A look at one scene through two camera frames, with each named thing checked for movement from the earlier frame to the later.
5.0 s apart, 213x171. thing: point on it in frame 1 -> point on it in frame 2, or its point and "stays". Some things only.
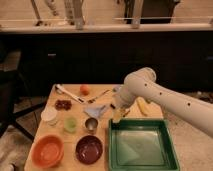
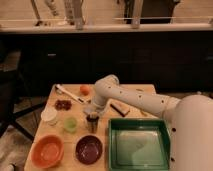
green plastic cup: (70, 124) stays
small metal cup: (91, 125) stays
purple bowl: (89, 150) stays
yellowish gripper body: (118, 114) -> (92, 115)
